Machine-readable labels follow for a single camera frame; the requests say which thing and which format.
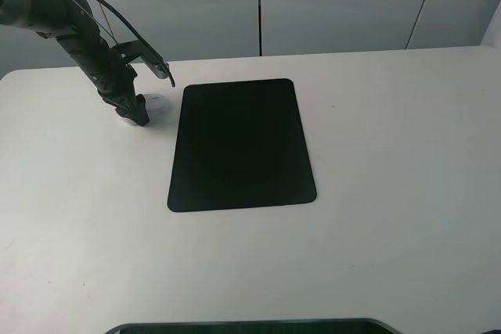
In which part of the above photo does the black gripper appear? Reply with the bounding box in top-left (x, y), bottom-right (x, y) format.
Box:
top-left (56, 34), bottom-right (150, 127)

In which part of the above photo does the white computer mouse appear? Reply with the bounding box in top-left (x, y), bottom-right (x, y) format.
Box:
top-left (120, 93), bottom-right (171, 127)

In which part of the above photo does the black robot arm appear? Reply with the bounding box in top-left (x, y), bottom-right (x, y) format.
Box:
top-left (1, 0), bottom-right (150, 126)

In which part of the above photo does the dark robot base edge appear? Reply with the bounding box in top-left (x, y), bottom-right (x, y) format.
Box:
top-left (107, 318), bottom-right (398, 333)

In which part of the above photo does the black mouse pad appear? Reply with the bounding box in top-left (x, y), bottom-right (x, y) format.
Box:
top-left (167, 78), bottom-right (317, 213)

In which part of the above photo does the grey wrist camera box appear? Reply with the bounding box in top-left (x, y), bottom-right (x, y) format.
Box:
top-left (113, 40), bottom-right (171, 79)

